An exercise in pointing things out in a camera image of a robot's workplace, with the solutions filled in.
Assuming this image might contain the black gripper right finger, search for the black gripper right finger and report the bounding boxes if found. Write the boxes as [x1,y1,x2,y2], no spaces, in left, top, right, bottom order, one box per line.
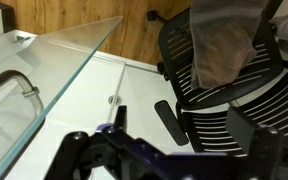
[165,106,288,180]

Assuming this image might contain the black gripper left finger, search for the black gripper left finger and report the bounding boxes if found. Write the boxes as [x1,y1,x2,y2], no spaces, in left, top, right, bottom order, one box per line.
[43,105,167,180]

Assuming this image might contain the black slatted office chair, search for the black slatted office chair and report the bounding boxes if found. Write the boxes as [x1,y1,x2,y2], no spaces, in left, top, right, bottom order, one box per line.
[146,0,288,158]

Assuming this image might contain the chrome door handle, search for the chrome door handle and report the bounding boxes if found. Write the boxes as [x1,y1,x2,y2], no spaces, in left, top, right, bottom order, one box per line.
[0,69,45,118]

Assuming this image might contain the glass shower door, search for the glass shower door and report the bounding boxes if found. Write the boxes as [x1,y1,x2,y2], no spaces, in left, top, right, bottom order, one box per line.
[0,15,124,180]

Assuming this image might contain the brown terry towel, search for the brown terry towel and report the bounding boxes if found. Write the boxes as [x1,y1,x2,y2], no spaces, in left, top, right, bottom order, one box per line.
[189,0,270,90]

